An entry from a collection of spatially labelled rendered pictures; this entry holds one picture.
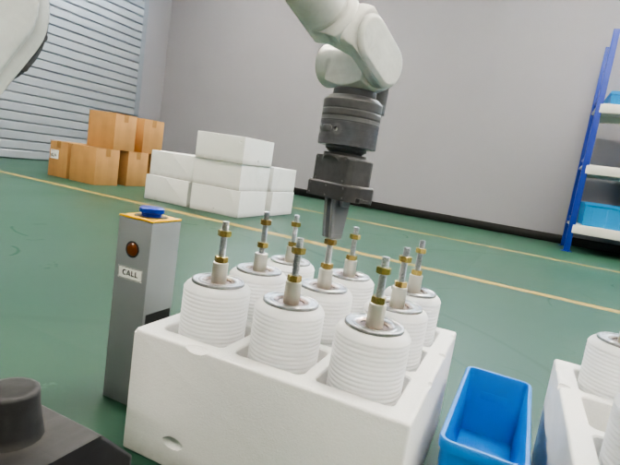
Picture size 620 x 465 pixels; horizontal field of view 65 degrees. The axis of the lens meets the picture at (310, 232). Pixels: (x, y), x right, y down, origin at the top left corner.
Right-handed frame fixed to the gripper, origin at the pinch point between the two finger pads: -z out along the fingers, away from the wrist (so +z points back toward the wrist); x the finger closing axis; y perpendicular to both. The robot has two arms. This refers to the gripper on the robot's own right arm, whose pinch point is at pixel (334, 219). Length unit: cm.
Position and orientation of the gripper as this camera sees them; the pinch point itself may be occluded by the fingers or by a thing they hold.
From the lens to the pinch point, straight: 74.7
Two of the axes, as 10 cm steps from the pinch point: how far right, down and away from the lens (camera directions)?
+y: 7.9, 0.4, 6.1
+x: 6.0, 2.0, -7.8
